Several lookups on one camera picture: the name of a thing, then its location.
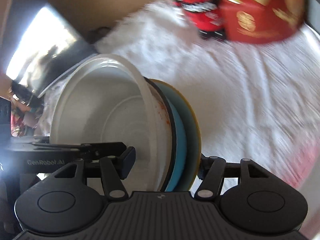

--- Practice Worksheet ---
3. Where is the red toy helmet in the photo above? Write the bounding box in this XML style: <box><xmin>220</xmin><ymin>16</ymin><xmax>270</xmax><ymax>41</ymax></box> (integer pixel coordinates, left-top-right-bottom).
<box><xmin>168</xmin><ymin>0</ymin><xmax>227</xmax><ymax>41</ymax></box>

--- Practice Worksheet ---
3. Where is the white textured cloth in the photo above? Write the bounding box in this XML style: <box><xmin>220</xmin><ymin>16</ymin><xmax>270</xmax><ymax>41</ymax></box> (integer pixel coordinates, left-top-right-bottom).
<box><xmin>37</xmin><ymin>1</ymin><xmax>320</xmax><ymax>195</ymax></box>

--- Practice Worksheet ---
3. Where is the curved silver monitor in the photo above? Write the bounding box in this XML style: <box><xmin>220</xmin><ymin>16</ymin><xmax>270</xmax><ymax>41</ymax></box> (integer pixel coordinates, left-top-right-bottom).
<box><xmin>4</xmin><ymin>1</ymin><xmax>99</xmax><ymax>98</ymax></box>

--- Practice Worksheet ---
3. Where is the blue enamel bowl black rim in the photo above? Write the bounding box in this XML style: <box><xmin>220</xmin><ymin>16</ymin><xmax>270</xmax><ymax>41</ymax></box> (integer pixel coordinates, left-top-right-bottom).
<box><xmin>147</xmin><ymin>79</ymin><xmax>187</xmax><ymax>193</ymax></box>

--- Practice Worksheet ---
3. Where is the colourful clutter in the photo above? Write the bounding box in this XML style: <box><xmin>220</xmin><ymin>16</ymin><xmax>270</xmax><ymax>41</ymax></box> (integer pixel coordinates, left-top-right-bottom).
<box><xmin>9</xmin><ymin>82</ymin><xmax>45</xmax><ymax>137</ymax></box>

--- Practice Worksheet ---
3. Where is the white paper bowl orange label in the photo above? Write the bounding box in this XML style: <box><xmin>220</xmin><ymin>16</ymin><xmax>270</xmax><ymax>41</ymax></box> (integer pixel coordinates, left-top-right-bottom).
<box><xmin>49</xmin><ymin>54</ymin><xmax>173</xmax><ymax>193</ymax></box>

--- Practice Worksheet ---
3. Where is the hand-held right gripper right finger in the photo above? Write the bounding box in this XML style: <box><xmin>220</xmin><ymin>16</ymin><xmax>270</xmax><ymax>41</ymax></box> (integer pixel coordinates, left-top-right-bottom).
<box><xmin>196</xmin><ymin>155</ymin><xmax>268</xmax><ymax>201</ymax></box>

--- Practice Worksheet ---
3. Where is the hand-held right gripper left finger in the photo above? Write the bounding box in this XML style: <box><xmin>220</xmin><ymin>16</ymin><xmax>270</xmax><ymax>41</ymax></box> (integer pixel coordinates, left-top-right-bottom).
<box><xmin>54</xmin><ymin>146</ymin><xmax>137</xmax><ymax>202</ymax></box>

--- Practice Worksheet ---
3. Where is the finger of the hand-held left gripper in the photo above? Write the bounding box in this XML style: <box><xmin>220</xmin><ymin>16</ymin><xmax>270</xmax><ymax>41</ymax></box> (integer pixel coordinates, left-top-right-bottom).
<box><xmin>32</xmin><ymin>142</ymin><xmax>127</xmax><ymax>159</ymax></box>

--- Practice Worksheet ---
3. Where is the red gift box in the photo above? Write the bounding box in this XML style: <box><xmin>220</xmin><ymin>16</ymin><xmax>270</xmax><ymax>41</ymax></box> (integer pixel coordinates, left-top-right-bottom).
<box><xmin>209</xmin><ymin>0</ymin><xmax>307</xmax><ymax>44</ymax></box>

